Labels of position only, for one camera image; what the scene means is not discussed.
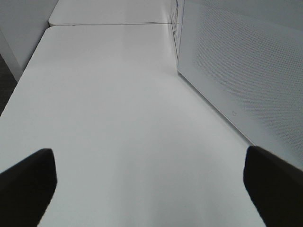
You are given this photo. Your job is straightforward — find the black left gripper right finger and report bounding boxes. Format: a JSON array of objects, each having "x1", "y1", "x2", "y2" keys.
[{"x1": 243, "y1": 146, "x2": 303, "y2": 227}]

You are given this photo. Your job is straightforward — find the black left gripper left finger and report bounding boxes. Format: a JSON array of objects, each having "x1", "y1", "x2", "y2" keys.
[{"x1": 0, "y1": 148, "x2": 57, "y2": 227}]

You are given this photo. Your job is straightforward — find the white microwave oven body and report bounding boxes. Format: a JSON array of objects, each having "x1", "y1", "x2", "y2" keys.
[{"x1": 170, "y1": 0, "x2": 184, "y2": 58}]

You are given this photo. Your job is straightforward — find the white microwave door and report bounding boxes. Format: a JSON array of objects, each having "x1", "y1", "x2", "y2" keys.
[{"x1": 178, "y1": 0, "x2": 303, "y2": 169}]

